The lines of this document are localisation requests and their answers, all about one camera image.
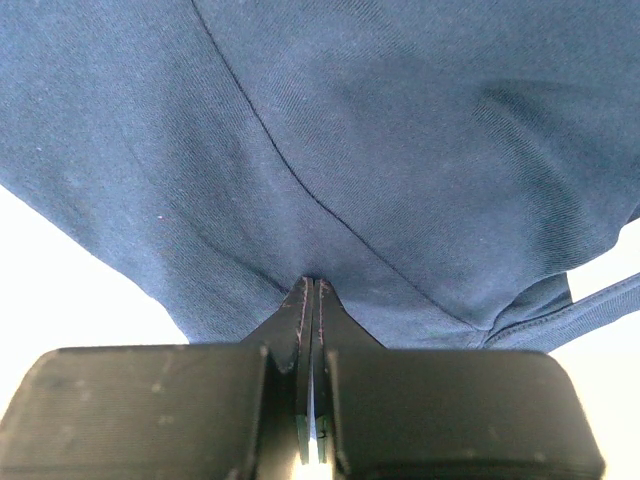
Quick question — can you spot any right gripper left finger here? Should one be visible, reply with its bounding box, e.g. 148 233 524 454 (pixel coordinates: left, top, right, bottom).
1 277 313 479

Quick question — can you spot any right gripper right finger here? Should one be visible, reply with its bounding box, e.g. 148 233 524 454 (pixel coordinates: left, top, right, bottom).
312 280 606 479

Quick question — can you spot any navy blue t shirt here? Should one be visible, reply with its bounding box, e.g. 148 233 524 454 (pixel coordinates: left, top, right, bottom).
1 1 639 352

